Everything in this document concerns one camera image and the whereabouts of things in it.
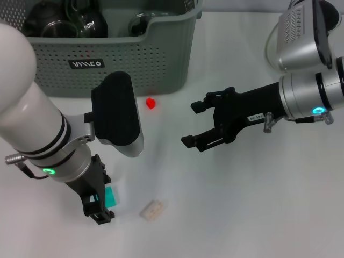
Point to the dark brown clay teapot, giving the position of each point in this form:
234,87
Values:
35,18

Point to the teal ridged block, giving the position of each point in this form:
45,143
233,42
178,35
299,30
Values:
113,197

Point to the silver straight connector plug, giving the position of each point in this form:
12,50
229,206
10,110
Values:
13,159

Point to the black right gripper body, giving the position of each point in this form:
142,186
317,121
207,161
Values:
242,113

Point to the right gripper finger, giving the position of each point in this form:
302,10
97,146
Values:
189,141
197,107

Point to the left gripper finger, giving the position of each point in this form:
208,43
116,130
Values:
100,215
107,177

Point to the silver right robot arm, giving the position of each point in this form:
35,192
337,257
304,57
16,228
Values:
309,75

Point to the small red notched block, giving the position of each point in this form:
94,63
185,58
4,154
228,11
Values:
150,103

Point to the grey-green perforated storage bin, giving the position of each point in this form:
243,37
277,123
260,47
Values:
147,61

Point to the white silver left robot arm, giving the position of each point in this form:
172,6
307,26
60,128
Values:
32,121

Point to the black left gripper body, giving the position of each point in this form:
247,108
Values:
88,185

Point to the large translucent white block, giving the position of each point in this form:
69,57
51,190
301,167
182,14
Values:
153,211

